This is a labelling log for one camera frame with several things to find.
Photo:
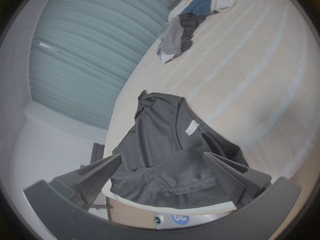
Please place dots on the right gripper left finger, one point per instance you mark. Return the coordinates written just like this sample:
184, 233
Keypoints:
95, 186

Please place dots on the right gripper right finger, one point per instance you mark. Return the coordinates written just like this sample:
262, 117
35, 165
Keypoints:
225, 181

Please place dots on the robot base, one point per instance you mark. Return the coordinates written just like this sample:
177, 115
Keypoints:
165, 220

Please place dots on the pile of clothes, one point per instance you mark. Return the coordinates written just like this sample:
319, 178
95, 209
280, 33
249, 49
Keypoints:
172, 36

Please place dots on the black T-shirt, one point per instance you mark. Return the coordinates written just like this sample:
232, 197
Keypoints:
162, 139

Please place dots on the bed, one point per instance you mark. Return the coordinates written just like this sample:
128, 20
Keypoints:
237, 66

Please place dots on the blue-green curtain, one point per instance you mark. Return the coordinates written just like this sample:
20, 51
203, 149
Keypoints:
105, 16
82, 89

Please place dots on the grey bedside table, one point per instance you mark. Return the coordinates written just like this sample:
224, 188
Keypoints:
173, 0

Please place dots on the white printed pillow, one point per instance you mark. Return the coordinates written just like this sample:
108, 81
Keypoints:
184, 2

